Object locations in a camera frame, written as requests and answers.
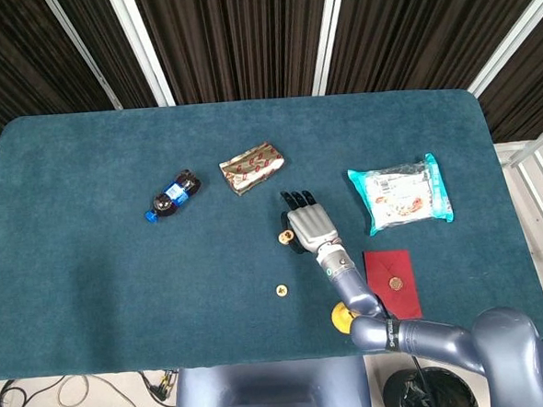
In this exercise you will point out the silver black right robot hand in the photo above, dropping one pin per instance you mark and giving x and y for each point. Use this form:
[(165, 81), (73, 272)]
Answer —
[(312, 226)]

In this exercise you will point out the cream chess piece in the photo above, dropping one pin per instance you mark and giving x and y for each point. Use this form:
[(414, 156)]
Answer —
[(282, 290), (285, 234)]

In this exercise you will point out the gold red snack packet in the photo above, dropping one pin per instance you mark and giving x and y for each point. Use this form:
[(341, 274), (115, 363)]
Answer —
[(251, 168)]

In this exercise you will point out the red envelope with gold seal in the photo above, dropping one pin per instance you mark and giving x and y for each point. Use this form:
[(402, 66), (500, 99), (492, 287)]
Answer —
[(397, 262)]

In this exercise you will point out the teal edged food package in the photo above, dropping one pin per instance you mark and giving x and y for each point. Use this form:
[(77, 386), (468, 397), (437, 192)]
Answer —
[(400, 195)]

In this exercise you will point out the yellow pear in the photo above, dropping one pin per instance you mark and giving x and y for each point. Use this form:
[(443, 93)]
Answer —
[(340, 317)]

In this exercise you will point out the teal velvet tablecloth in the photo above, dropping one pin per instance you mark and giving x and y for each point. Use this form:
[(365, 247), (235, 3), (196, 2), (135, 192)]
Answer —
[(96, 269)]

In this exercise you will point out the cola bottle with blue label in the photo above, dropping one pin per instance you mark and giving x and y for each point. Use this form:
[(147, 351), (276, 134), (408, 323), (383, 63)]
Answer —
[(174, 195)]

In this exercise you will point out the blue grey robot torso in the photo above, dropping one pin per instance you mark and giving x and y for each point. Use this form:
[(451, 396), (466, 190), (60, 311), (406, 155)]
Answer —
[(264, 388)]

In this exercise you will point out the dark brown curtain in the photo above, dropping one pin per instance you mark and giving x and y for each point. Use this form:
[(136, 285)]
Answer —
[(243, 39)]

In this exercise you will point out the wide white screen post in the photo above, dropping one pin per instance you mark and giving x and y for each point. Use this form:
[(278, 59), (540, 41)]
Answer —
[(510, 36), (325, 34), (142, 45)]

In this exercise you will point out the silver metal rack frame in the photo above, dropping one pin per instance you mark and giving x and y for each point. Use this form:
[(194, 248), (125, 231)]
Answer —
[(527, 169)]

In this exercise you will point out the thin white screen post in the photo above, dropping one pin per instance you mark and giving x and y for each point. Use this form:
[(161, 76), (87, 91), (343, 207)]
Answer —
[(82, 53)]

